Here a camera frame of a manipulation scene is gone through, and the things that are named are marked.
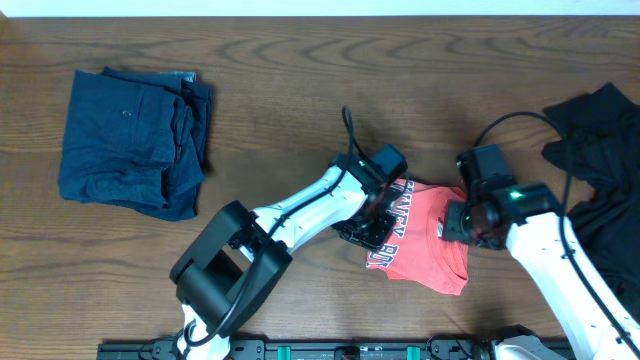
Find red t-shirt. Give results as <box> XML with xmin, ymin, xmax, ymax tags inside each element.
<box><xmin>366</xmin><ymin>179</ymin><xmax>468</xmax><ymax>296</ymax></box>

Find folded navy blue pants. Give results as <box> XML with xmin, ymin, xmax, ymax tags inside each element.
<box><xmin>58</xmin><ymin>68</ymin><xmax>214</xmax><ymax>221</ymax></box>

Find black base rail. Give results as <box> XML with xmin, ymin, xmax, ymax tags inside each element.
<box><xmin>96</xmin><ymin>324</ymin><xmax>574</xmax><ymax>360</ymax></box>

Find black garment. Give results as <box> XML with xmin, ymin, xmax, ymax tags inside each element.
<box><xmin>542</xmin><ymin>83</ymin><xmax>639</xmax><ymax>319</ymax></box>

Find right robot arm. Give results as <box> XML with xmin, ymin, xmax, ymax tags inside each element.
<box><xmin>442</xmin><ymin>183</ymin><xmax>639</xmax><ymax>359</ymax></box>

